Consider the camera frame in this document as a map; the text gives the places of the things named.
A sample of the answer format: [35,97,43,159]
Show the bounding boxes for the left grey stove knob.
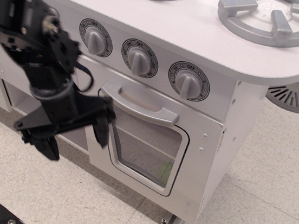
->
[79,18,113,57]

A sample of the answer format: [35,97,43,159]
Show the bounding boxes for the middle grey stove knob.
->
[121,39,159,79]

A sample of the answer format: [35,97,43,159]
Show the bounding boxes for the white cabinet door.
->
[0,41,102,127]

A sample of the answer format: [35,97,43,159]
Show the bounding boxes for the grey oven door handle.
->
[101,81,179,127]

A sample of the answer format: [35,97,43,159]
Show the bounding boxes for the right grey stove knob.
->
[168,61,210,102]

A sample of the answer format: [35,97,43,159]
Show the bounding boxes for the green toy food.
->
[158,163,174,184]

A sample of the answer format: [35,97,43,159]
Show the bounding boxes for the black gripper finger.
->
[31,133,60,161]
[92,111,116,148]

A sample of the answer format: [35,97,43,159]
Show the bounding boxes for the right grey burner grate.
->
[217,0,299,48]

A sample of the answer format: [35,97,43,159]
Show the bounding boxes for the grey stove knob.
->
[168,61,210,102]
[79,18,113,57]
[121,39,159,79]

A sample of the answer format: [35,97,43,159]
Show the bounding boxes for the white toy kitchen stove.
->
[0,0,299,224]

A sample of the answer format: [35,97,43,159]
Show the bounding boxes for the white oven door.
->
[74,79,229,224]

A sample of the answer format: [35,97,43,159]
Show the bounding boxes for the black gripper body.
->
[14,90,113,136]

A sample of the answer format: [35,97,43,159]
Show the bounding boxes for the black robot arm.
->
[0,0,115,161]

